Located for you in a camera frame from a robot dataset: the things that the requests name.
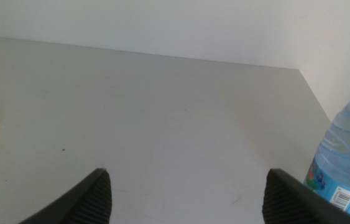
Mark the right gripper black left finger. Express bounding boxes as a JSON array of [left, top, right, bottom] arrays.
[[17, 167, 113, 224]]

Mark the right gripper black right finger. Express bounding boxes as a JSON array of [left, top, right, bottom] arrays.
[[261, 168, 350, 224]]

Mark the clear water bottle blue cap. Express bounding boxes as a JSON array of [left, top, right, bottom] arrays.
[[302, 74, 350, 222]]

